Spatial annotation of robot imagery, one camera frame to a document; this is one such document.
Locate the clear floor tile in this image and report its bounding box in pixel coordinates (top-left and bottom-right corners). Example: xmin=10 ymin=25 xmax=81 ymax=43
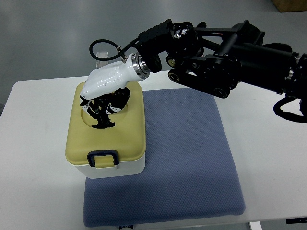
xmin=96 ymin=51 xmax=108 ymax=61
xmin=96 ymin=61 xmax=110 ymax=69

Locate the lower clear floor tile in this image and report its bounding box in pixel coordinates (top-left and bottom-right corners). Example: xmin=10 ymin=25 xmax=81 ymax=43
xmin=96 ymin=61 xmax=110 ymax=69

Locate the white storage box base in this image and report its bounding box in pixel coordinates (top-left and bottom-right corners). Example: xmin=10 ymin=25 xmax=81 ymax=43
xmin=75 ymin=154 xmax=145 ymax=179

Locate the upper clear floor tile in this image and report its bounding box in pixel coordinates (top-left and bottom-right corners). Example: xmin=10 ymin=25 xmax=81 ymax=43
xmin=96 ymin=51 xmax=108 ymax=61

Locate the yellow storage box lid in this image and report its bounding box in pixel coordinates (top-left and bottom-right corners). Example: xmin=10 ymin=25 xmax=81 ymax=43
xmin=65 ymin=82 xmax=146 ymax=166

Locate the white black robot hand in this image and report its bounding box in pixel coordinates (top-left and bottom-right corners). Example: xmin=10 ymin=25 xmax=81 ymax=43
xmin=80 ymin=53 xmax=150 ymax=119

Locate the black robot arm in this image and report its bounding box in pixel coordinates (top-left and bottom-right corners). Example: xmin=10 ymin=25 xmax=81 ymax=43
xmin=135 ymin=20 xmax=307 ymax=123

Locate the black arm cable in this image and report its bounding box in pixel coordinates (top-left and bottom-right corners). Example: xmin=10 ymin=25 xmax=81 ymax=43
xmin=89 ymin=39 xmax=142 ymax=62

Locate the blue front latch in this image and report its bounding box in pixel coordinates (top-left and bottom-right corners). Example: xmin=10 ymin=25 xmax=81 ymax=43
xmin=87 ymin=149 xmax=119 ymax=168

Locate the blue grey foam mat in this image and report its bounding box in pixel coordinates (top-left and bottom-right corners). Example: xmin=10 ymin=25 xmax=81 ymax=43
xmin=83 ymin=88 xmax=246 ymax=227

